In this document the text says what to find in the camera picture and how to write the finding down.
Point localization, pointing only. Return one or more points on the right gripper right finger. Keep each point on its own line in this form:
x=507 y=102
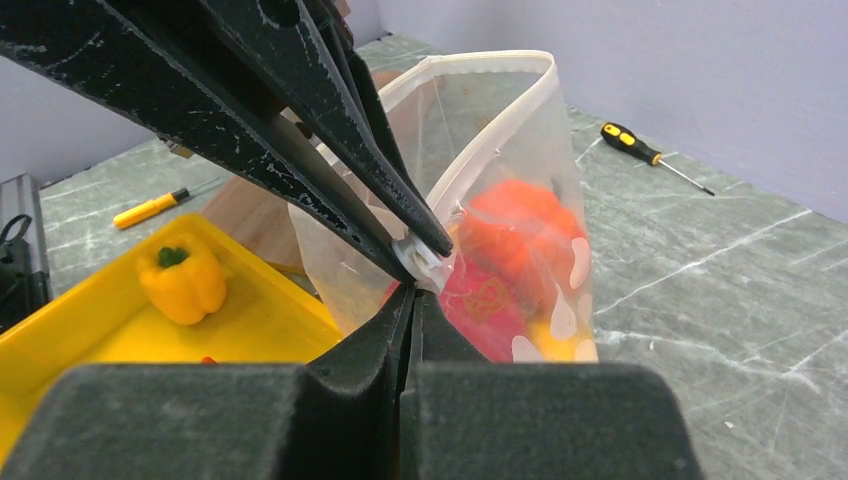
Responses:
x=463 y=417

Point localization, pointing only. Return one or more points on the black yellow screwdriver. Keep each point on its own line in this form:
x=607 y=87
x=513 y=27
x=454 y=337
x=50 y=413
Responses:
x=624 y=140

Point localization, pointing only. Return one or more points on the orange pumpkin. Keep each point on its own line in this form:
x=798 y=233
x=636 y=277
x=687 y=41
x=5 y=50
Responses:
x=521 y=232

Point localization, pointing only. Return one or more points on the yellow bell pepper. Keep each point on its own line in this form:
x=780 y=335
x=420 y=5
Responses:
x=182 y=278

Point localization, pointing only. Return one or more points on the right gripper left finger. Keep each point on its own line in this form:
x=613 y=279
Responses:
x=332 y=418

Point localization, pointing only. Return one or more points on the yellow lemon squash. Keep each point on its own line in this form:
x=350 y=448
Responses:
x=578 y=348

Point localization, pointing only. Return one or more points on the yellow plastic tray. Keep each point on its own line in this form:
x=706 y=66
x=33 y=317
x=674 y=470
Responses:
x=107 y=318

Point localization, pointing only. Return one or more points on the red bell pepper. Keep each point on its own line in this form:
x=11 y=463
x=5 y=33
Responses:
x=482 y=307

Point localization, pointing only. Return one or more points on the clear zip top bag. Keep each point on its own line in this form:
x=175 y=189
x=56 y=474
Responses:
x=485 y=138

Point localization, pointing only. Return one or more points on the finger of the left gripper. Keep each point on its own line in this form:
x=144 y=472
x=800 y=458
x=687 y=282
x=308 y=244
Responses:
x=299 y=49
x=167 y=66

